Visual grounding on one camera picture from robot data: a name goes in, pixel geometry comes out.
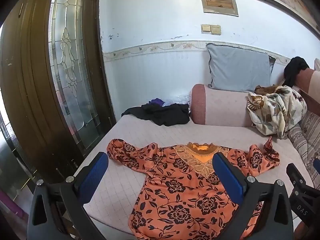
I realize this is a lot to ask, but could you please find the brown cloth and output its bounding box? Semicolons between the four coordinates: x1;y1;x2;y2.
254;85;279;95

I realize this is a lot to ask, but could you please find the purple cloth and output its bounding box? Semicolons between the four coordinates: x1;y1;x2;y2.
147;98;165;107

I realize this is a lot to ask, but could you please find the cream floral cloth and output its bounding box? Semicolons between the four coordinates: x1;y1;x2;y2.
247;85;308;139

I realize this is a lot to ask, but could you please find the black garment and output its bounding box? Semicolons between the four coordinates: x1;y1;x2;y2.
121;102;190;127

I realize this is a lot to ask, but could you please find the striped cushion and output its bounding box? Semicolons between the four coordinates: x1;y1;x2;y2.
287;110;320;188

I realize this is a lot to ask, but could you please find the grey pillow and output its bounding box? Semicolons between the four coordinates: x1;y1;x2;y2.
205;42;276;93

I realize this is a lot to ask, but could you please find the clear plastic bag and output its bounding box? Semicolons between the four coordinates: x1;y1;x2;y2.
162;94;192;106

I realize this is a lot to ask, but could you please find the wall panel box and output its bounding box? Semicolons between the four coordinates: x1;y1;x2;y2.
199;0;239;17

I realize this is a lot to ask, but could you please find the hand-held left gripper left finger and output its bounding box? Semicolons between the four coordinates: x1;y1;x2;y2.
27;151;109;240

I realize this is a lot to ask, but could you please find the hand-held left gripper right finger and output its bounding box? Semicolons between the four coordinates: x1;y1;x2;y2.
212;152;294;240

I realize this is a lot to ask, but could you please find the black cloth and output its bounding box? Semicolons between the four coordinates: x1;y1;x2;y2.
283;56;310;87

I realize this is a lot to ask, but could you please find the orange floral blouse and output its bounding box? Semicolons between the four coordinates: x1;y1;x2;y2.
107;136;280;240

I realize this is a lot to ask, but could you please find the wooden door with glass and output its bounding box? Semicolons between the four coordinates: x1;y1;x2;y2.
0;0;117;188

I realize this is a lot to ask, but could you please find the pink sofa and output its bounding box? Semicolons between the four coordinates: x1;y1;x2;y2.
74;69;320;240

